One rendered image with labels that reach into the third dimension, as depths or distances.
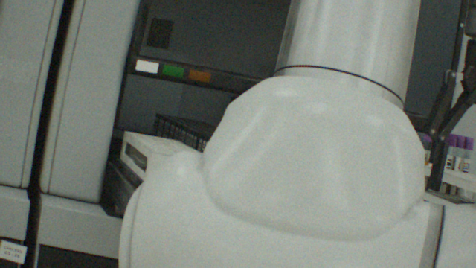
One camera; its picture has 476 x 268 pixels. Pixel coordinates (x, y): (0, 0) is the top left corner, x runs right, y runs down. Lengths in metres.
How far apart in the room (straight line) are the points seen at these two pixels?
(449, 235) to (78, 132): 1.07
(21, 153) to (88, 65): 0.19
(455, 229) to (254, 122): 0.16
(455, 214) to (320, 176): 0.10
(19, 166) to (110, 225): 0.20
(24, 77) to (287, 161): 1.03
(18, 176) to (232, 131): 1.00
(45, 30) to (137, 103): 0.68
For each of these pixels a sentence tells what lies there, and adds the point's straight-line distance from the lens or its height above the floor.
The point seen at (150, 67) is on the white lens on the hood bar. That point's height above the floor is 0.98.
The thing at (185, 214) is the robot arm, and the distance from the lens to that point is 0.63.
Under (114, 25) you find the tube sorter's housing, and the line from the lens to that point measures 1.62.
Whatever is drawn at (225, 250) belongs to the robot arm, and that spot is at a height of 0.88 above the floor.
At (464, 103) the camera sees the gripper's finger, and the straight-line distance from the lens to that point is 1.35.
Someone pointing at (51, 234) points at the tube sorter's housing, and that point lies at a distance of 1.56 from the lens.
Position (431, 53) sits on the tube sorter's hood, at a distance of 1.78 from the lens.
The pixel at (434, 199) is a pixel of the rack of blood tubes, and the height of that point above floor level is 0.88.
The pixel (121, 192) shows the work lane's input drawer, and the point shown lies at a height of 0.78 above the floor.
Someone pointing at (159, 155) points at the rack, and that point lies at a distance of 1.39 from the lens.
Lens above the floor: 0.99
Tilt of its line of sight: 3 degrees down
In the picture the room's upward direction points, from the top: 11 degrees clockwise
